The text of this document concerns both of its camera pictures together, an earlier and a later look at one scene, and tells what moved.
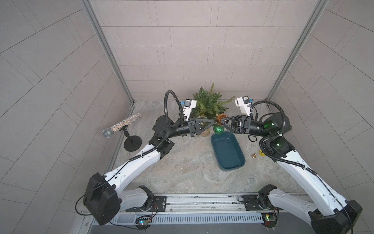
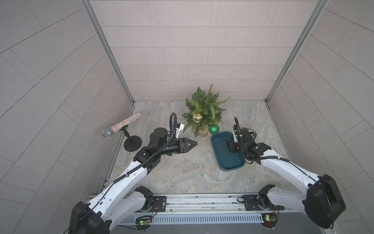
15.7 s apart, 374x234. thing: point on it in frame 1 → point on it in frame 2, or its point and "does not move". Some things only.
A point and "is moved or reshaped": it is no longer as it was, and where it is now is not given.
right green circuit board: [270, 220] does not move
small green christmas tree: [209, 105] does not move
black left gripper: [192, 125] → [180, 148]
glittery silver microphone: [108, 132] does not move
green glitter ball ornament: [218, 129] is moved or reshaped
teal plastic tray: [229, 154] does not move
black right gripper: [245, 127] → [230, 146]
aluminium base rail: [187, 209] does not move
